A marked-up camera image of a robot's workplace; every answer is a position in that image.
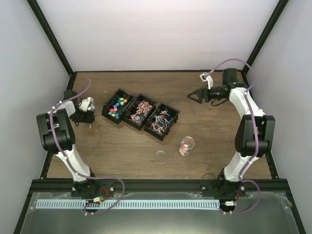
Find metal scoop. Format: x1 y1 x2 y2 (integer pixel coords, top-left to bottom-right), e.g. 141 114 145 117
79 97 96 128

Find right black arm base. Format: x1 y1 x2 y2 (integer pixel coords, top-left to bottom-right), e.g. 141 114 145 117
199 170 244 199

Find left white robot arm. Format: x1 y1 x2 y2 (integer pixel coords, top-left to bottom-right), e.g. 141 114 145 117
36 91 96 182

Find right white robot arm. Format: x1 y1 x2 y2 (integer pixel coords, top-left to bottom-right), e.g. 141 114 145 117
187 68 275 196

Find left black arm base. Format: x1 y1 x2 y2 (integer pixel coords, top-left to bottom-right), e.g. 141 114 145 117
71 180 115 198

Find black bin star candies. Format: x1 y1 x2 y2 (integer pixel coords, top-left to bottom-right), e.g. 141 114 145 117
101 89 135 124

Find star candies in jar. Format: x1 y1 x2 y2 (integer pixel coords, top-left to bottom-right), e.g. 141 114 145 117
179 141 194 156

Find black bin round lollipops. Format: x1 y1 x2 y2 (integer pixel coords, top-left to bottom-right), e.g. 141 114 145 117
144 102 180 141

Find clear glass jar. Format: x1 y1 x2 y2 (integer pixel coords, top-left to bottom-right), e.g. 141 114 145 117
179 136 195 156

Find clear jar lid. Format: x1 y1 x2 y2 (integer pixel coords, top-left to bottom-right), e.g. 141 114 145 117
155 150 168 164

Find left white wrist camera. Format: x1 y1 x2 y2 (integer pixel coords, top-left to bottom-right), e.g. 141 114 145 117
79 97 95 112

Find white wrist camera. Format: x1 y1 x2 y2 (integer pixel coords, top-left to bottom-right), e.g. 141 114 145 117
199 72 214 90
79 97 95 112

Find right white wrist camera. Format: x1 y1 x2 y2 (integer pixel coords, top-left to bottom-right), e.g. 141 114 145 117
199 72 214 90

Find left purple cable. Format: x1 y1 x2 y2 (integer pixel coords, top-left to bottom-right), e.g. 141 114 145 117
49 78 126 215

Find black aluminium frame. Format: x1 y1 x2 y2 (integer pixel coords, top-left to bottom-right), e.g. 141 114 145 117
14 0 305 234

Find light blue slotted cable duct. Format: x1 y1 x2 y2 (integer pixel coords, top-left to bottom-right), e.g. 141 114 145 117
35 199 220 210

